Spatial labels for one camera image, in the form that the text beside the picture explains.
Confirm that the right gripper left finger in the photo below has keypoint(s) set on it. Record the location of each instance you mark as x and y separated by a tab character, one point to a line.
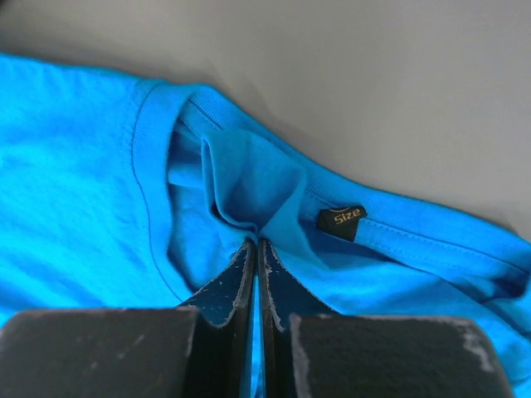
197	349

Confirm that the black size label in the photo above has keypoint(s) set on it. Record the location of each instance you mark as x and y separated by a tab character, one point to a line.
341	222

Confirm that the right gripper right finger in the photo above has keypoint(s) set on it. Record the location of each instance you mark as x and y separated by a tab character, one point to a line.
310	350

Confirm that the blue t shirt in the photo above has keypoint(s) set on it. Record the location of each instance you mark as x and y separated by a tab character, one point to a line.
117	191

